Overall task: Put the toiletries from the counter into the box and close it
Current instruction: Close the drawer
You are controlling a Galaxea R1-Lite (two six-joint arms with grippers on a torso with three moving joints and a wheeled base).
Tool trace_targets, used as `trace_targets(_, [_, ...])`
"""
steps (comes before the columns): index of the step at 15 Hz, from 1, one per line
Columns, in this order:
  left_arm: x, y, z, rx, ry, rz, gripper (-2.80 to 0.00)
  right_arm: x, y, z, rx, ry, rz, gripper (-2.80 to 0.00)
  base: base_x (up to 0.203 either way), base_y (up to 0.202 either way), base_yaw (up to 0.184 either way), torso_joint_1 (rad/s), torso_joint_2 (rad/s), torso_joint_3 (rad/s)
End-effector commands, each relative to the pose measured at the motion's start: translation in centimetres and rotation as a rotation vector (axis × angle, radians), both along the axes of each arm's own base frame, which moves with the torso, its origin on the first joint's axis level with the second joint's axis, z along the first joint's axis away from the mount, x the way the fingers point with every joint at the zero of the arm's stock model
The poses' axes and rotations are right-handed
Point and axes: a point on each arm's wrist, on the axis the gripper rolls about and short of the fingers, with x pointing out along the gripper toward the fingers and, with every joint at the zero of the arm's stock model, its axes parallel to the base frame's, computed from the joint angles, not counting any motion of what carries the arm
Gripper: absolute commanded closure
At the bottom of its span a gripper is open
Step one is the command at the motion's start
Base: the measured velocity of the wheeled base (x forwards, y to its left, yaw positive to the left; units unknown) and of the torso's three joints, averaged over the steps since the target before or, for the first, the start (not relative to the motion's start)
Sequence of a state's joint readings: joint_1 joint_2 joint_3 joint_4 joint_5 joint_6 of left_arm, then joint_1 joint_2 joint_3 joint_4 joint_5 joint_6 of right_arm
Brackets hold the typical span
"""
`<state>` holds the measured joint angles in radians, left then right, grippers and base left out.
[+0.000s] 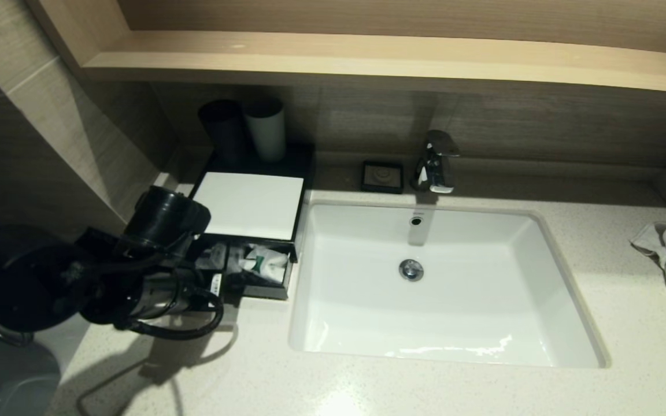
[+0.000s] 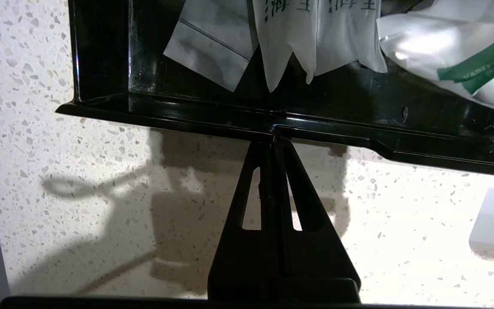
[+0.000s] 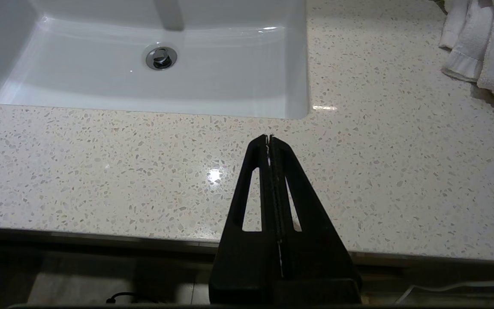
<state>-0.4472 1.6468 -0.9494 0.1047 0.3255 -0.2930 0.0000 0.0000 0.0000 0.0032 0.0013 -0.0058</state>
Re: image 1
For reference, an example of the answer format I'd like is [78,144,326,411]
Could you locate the clear toothbrush packet green label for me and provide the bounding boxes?
[226,243,245,273]

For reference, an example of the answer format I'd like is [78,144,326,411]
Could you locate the black plastic cup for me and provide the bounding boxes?
[198,99,248,168]

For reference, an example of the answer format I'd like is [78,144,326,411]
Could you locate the black box with white top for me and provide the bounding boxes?
[188,168,313,249]

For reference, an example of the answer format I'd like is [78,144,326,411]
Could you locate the black cup tray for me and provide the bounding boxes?
[212,142,316,177]

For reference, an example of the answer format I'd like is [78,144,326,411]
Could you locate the grey plastic cup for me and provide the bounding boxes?
[245,99,286,162]

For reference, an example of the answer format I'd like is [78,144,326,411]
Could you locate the chrome drain stopper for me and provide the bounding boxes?
[398,259,424,283]

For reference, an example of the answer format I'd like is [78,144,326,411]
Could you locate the black square soap dish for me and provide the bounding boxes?
[360,161,405,195]

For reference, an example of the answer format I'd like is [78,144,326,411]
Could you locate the grey rounded fixture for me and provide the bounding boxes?
[0,318,91,416]

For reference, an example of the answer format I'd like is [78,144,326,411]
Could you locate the chrome faucet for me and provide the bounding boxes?
[411,130,461,195]

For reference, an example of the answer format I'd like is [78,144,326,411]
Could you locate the white ceramic sink basin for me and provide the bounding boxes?
[288,199,610,369]

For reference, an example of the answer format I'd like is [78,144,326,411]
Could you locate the light wooden shelf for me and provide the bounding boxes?
[24,0,666,99]

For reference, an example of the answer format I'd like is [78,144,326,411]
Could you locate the smooth black arm cable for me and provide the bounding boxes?
[116,288,225,341]

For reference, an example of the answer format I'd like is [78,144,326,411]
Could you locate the black hose loop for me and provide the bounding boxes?
[0,321,36,348]

